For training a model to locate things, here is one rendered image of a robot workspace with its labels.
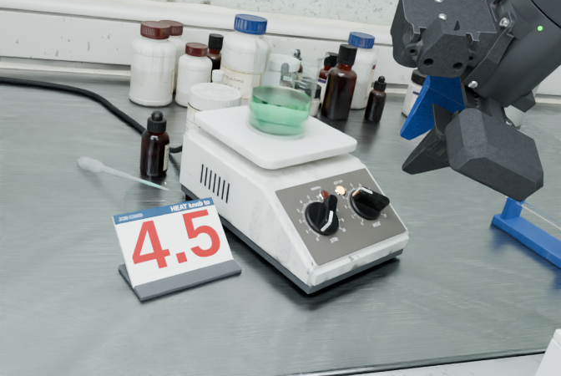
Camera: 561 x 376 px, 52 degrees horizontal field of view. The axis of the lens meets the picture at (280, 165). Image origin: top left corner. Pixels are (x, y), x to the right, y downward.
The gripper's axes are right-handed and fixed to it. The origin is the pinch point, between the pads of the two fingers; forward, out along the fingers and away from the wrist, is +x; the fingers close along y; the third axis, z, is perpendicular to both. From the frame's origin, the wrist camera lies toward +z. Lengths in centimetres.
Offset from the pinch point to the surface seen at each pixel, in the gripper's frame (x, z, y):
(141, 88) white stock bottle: 33.0, 20.7, -25.6
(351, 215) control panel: 11.0, 0.3, 1.6
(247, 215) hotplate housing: 15.0, 8.4, 2.8
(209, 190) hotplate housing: 18.2, 11.5, -1.0
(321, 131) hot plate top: 11.4, 3.7, -7.6
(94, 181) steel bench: 26.1, 21.4, -2.9
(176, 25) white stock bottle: 28, 20, -36
